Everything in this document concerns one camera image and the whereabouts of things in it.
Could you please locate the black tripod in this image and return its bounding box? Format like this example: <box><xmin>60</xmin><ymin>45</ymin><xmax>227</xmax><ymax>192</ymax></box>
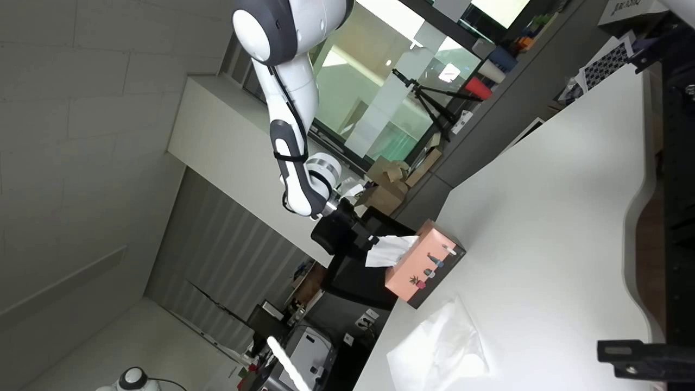
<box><xmin>388</xmin><ymin>67</ymin><xmax>479</xmax><ymax>139</ymax></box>

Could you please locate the brown cardboard box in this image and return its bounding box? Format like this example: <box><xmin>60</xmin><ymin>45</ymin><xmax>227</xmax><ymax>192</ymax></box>
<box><xmin>363</xmin><ymin>160</ymin><xmax>417</xmax><ymax>217</ymax></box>

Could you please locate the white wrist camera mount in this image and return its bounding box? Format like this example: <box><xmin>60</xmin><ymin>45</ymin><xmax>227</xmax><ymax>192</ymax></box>
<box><xmin>339</xmin><ymin>181</ymin><xmax>369</xmax><ymax>204</ymax></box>

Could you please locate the white light strip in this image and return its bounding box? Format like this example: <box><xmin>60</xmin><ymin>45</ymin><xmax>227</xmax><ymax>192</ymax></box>
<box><xmin>264</xmin><ymin>332</ymin><xmax>312</xmax><ymax>391</ymax></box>

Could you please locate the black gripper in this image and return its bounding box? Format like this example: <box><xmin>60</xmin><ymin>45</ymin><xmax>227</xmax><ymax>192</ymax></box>
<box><xmin>308</xmin><ymin>199</ymin><xmax>383</xmax><ymax>257</ymax></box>

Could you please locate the black stand column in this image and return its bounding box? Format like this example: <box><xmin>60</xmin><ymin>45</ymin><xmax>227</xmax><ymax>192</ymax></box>
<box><xmin>636</xmin><ymin>28</ymin><xmax>695</xmax><ymax>344</ymax></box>

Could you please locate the large glass window pane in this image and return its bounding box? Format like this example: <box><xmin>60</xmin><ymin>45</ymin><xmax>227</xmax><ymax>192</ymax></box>
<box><xmin>310</xmin><ymin>0</ymin><xmax>502</xmax><ymax>165</ymax></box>

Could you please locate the orange tissue box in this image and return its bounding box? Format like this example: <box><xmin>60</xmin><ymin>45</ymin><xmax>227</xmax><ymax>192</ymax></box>
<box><xmin>383</xmin><ymin>219</ymin><xmax>470</xmax><ymax>312</ymax></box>

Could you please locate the black camera bracket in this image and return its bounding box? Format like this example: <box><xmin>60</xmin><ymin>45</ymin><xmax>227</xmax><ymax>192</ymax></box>
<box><xmin>594</xmin><ymin>337</ymin><xmax>695</xmax><ymax>384</ymax></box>

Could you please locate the grey ribbed shutter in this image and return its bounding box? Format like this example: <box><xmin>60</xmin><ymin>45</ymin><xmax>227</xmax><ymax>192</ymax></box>
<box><xmin>144</xmin><ymin>169</ymin><xmax>315</xmax><ymax>359</ymax></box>

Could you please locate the white grey device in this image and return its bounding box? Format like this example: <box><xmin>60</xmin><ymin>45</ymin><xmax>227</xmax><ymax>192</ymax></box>
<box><xmin>289</xmin><ymin>328</ymin><xmax>336</xmax><ymax>391</ymax></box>

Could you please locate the small red object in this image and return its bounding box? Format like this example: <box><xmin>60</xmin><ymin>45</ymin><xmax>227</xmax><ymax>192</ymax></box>
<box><xmin>462</xmin><ymin>75</ymin><xmax>496</xmax><ymax>101</ymax></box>

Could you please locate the dark grey partition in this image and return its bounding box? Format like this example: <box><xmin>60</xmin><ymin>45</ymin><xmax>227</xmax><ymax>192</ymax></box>
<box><xmin>392</xmin><ymin>0</ymin><xmax>616</xmax><ymax>229</ymax></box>

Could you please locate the white perforated box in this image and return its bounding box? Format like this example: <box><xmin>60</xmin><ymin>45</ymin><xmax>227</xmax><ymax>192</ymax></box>
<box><xmin>573</xmin><ymin>35</ymin><xmax>639</xmax><ymax>93</ymax></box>

